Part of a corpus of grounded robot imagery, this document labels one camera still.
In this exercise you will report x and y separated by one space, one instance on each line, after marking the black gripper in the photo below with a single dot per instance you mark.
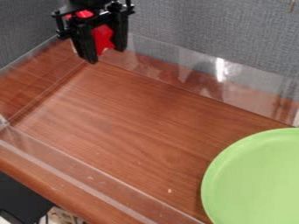
108 10

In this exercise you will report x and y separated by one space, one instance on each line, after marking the red plastic block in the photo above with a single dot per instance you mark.
101 32

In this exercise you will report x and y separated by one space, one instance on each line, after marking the green plate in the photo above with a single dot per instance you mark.
249 186

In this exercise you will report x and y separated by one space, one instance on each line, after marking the black box under table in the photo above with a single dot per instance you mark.
20 201

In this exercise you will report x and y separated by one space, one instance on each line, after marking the white power strip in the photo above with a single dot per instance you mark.
60 216

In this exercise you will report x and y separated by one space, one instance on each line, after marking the clear acrylic barrier wall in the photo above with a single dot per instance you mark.
113 138

